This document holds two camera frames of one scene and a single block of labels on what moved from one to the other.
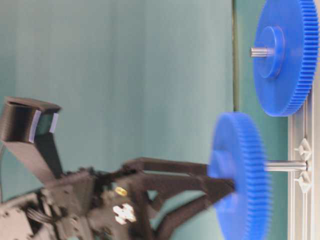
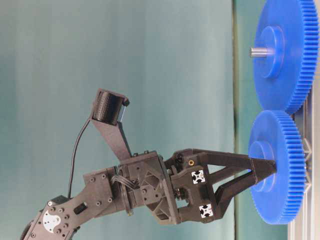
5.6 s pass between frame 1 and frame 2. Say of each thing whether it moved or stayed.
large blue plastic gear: stayed
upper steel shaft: stayed
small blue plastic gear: moved
